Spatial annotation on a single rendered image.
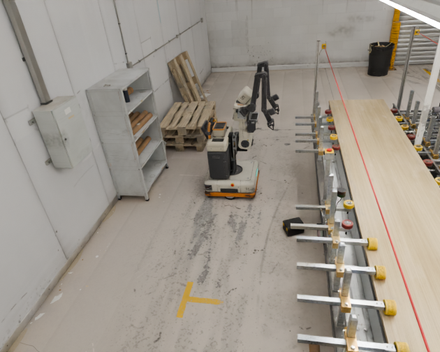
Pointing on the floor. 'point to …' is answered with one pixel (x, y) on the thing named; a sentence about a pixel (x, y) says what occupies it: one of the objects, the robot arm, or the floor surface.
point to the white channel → (431, 86)
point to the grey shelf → (106, 128)
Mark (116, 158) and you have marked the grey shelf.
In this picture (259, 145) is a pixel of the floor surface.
